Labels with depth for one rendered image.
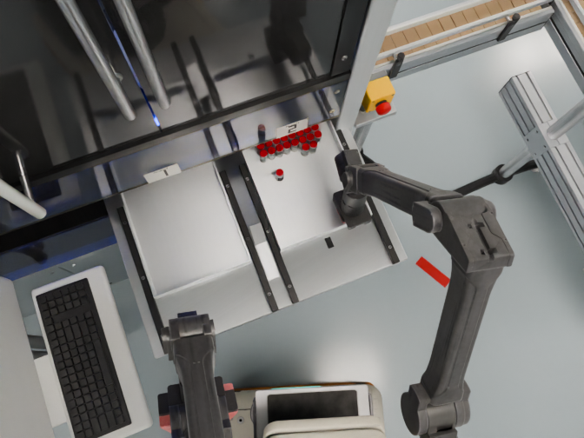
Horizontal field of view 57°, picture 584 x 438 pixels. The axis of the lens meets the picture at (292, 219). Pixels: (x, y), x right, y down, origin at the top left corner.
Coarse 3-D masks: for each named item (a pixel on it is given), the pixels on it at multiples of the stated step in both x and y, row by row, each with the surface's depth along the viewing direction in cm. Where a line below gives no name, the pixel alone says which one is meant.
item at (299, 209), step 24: (336, 144) 150; (264, 168) 147; (288, 168) 148; (312, 168) 148; (264, 192) 146; (288, 192) 146; (312, 192) 146; (288, 216) 144; (312, 216) 144; (336, 216) 145; (288, 240) 142
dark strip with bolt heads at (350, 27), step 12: (348, 0) 93; (360, 0) 95; (348, 12) 97; (360, 12) 98; (348, 24) 101; (360, 24) 102; (348, 36) 105; (336, 48) 108; (348, 48) 109; (336, 60) 112; (348, 60) 114; (336, 72) 117
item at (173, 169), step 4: (176, 164) 129; (164, 168) 129; (168, 168) 129; (172, 168) 130; (176, 168) 131; (152, 172) 128; (156, 172) 129; (160, 172) 130; (168, 172) 132; (172, 172) 133; (176, 172) 134; (180, 172) 135; (144, 176) 129; (148, 176) 130; (152, 176) 131; (156, 176) 132; (160, 176) 132; (164, 176) 133; (168, 176) 134; (148, 180) 132; (152, 180) 133; (156, 180) 134
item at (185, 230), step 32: (128, 192) 144; (160, 192) 144; (192, 192) 145; (224, 192) 142; (160, 224) 142; (192, 224) 143; (224, 224) 143; (160, 256) 140; (192, 256) 140; (224, 256) 141; (160, 288) 138
